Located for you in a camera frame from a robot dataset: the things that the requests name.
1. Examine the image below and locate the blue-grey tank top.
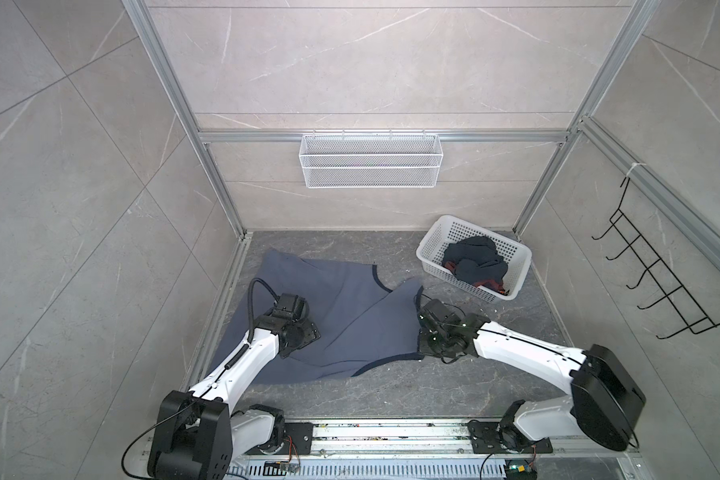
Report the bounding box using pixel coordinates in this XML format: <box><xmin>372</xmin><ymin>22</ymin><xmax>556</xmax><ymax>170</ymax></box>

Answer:
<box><xmin>211</xmin><ymin>249</ymin><xmax>423</xmax><ymax>385</ymax></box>

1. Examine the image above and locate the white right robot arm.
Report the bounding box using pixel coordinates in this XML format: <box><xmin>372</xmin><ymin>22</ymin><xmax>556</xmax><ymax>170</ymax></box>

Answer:
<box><xmin>418</xmin><ymin>310</ymin><xmax>646</xmax><ymax>453</ymax></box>

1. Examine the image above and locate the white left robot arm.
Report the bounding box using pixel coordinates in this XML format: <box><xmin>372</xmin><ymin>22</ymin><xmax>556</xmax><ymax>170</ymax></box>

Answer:
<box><xmin>147</xmin><ymin>316</ymin><xmax>320</xmax><ymax>479</ymax></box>

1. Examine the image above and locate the dark navy tank top pile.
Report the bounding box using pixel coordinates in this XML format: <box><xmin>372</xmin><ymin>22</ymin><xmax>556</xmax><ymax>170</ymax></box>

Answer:
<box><xmin>442</xmin><ymin>236</ymin><xmax>508</xmax><ymax>269</ymax></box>

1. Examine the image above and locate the red garment in basket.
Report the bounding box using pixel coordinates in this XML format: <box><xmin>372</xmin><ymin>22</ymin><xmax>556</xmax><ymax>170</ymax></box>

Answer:
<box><xmin>444</xmin><ymin>259</ymin><xmax>508</xmax><ymax>295</ymax></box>

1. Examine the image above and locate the white plastic laundry basket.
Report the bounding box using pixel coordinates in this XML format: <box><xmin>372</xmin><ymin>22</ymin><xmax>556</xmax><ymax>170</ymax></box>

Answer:
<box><xmin>416</xmin><ymin>215</ymin><xmax>532</xmax><ymax>302</ymax></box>

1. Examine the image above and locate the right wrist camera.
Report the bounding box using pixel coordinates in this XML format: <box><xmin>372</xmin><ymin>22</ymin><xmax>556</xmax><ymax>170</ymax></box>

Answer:
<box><xmin>418</xmin><ymin>299</ymin><xmax>461</xmax><ymax>332</ymax></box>

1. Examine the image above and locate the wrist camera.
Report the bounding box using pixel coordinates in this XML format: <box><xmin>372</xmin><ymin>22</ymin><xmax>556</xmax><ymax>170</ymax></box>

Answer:
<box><xmin>418</xmin><ymin>299</ymin><xmax>461</xmax><ymax>332</ymax></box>
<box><xmin>272</xmin><ymin>294</ymin><xmax>309</xmax><ymax>323</ymax></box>

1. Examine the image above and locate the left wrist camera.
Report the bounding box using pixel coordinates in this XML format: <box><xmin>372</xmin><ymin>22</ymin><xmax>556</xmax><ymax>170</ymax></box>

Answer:
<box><xmin>272</xmin><ymin>294</ymin><xmax>309</xmax><ymax>323</ymax></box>

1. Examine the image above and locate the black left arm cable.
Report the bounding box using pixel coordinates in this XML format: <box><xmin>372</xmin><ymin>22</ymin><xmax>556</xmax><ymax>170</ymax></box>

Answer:
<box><xmin>245</xmin><ymin>277</ymin><xmax>280</xmax><ymax>343</ymax></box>

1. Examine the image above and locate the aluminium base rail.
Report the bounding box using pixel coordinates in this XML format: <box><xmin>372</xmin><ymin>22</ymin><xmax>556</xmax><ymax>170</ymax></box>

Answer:
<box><xmin>140</xmin><ymin>416</ymin><xmax>643</xmax><ymax>463</ymax></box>

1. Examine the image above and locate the grey slotted cable duct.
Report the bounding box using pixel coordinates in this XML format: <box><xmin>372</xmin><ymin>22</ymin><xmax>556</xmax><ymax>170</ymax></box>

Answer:
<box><xmin>224</xmin><ymin>458</ymin><xmax>508</xmax><ymax>479</ymax></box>

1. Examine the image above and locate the white wire mesh wall basket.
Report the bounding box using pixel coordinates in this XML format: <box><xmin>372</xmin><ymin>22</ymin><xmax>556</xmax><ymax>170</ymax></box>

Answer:
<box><xmin>299</xmin><ymin>133</ymin><xmax>444</xmax><ymax>189</ymax></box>

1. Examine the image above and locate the black wire hook rack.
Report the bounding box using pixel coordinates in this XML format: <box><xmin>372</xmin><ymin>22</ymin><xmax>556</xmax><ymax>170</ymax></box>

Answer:
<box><xmin>591</xmin><ymin>178</ymin><xmax>720</xmax><ymax>340</ymax></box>

